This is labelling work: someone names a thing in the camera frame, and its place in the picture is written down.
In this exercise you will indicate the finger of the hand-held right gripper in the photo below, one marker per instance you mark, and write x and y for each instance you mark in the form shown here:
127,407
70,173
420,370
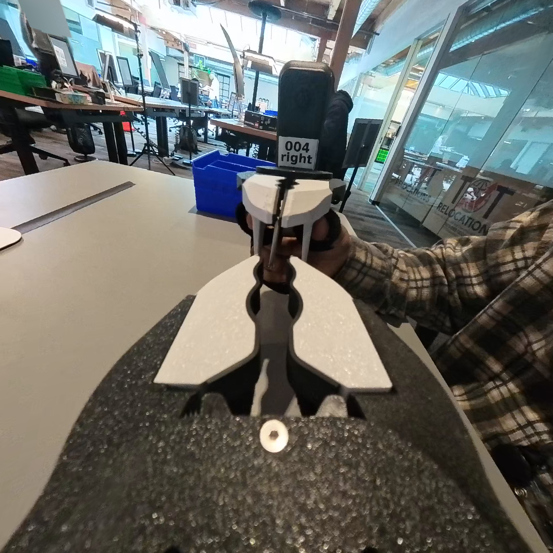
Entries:
259,198
309,198

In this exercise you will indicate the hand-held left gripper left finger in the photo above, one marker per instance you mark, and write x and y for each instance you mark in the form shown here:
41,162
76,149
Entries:
211,332

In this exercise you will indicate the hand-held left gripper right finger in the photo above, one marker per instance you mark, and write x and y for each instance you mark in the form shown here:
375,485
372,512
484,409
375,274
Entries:
341,337

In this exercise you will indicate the steel bolt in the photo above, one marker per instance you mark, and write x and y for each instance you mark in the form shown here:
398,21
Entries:
273,242

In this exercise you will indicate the blue plastic parts bin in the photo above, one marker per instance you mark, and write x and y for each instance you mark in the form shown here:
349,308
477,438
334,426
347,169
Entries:
216,181

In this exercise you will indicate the person's right hand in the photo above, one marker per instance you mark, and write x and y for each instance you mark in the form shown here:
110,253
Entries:
337,259

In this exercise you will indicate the black equipment box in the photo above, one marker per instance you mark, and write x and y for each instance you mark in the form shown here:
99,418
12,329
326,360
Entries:
259,121

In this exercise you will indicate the tilted black light panel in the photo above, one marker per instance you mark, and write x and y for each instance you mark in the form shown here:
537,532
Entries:
259,62

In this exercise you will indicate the curved white panel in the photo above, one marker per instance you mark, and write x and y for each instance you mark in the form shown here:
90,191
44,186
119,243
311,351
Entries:
240,86

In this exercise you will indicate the wooden office desk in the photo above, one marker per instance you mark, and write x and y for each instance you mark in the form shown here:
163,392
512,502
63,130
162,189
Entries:
233,127

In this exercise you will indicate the dark backpack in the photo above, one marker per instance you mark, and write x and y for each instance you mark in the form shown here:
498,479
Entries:
188,138

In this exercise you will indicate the black floor lamp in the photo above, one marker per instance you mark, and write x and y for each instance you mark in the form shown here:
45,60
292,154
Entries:
264,7

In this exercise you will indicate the black monitor on pole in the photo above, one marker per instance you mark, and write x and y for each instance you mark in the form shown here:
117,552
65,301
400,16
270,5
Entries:
190,90

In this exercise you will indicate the tripod light stand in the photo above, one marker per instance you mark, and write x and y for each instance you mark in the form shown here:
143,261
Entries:
112,19

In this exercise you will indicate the white document stand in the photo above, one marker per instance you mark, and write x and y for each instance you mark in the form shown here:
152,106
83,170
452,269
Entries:
8,237

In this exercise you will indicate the long wooden desk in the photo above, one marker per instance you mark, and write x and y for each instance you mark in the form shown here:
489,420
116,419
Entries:
43,100

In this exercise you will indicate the green storage bins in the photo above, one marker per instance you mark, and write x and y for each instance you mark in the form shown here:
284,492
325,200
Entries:
21,80

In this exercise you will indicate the wooden support post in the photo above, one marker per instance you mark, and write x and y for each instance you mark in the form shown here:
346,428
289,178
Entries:
345,34

